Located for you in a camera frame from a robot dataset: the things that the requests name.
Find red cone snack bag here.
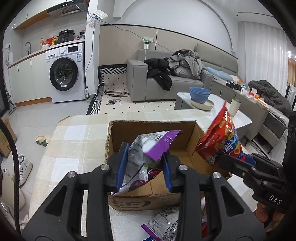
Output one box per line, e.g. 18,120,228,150
196,100,246,168

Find purple silver snack bag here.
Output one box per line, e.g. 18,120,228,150
111,130,181,196
141,206,179,241

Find person right hand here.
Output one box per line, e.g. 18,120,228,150
253,202,285,232

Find white coffee table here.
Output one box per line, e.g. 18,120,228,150
175,92,252,138

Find cream tumbler cup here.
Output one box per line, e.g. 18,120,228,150
229,98,241,116

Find SF Express cardboard box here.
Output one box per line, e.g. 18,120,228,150
105,120,231,211

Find checkered tablecloth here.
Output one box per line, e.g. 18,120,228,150
29,107,256,240

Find white sneaker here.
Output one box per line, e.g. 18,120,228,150
18,155,33,186

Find green beige slipper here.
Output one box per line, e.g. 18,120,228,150
35,135,51,147

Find blue stacked bowls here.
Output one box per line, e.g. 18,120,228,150
189,86,211,104

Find small cardboard box on floor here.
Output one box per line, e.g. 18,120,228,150
0,115,19,159

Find grey clothes pile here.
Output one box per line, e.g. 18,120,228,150
166,49,206,80

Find grey sofa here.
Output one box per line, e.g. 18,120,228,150
126,42,238,102

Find black jacket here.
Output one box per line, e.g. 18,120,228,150
144,58,173,91

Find white washing machine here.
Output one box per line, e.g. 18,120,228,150
46,42,85,103

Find black pressure cooker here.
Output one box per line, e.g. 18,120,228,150
58,29,75,43

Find range hood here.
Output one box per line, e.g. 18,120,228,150
47,0,89,18

